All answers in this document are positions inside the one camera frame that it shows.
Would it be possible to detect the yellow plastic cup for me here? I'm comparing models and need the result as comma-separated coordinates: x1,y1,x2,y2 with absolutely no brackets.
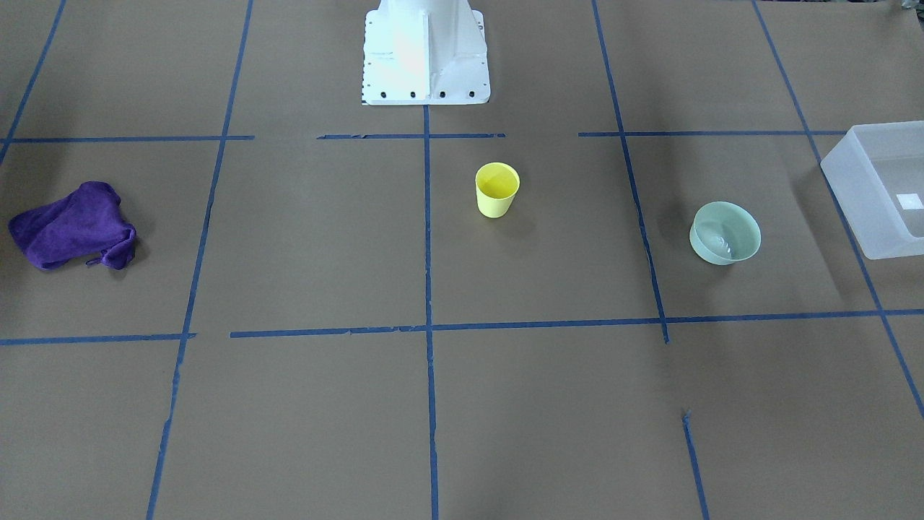
475,162,520,220

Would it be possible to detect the pale green bowl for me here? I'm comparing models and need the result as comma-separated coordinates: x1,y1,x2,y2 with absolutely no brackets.
689,201,762,266

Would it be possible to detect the purple cloth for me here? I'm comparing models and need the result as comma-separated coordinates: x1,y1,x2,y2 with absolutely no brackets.
7,181,136,271

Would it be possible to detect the translucent white storage box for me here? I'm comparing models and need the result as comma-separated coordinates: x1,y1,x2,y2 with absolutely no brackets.
821,121,923,259

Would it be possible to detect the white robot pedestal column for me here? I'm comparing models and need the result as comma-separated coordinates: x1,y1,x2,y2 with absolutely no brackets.
361,1,492,105

